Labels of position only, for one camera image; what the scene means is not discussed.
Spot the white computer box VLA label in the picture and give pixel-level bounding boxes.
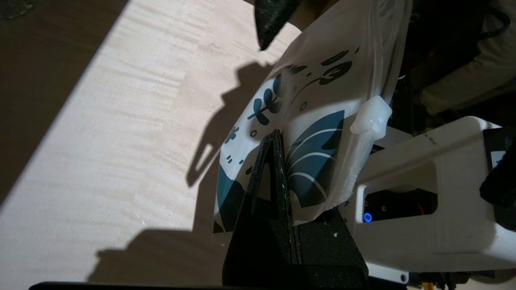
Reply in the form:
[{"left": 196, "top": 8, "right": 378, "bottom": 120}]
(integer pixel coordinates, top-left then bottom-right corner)
[{"left": 347, "top": 116, "right": 516, "bottom": 282}]

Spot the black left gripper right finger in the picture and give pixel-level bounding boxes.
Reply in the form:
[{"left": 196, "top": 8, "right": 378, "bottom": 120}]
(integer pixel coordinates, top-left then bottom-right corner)
[{"left": 296, "top": 207, "right": 368, "bottom": 287}]

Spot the clear plastic water bottle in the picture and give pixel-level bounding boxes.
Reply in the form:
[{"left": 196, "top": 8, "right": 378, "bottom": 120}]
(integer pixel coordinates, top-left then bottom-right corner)
[{"left": 0, "top": 0, "right": 37, "bottom": 19}]

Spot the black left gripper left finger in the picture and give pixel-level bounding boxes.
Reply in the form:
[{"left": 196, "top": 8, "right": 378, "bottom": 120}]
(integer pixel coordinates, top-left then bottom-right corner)
[{"left": 223, "top": 129, "right": 298, "bottom": 286}]

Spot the white horse-print pouch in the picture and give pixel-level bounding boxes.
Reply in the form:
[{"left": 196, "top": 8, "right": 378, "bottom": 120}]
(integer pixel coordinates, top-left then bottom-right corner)
[{"left": 213, "top": 0, "right": 414, "bottom": 234}]

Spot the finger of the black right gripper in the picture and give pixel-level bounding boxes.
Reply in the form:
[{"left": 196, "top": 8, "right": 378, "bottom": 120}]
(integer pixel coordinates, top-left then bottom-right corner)
[{"left": 254, "top": 0, "right": 303, "bottom": 51}]

